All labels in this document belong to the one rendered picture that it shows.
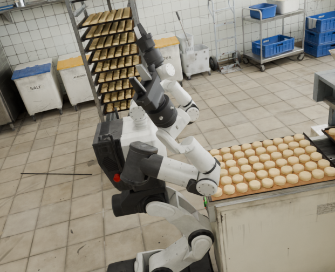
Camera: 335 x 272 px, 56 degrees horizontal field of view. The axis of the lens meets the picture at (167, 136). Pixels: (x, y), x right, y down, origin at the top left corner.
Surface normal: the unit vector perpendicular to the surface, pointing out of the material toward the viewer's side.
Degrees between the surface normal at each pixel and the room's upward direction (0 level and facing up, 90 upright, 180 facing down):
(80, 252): 0
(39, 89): 92
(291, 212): 90
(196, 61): 95
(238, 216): 90
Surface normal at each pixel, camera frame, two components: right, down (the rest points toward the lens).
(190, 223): 0.07, 0.49
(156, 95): 0.85, -0.01
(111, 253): -0.16, -0.86
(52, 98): 0.29, 0.47
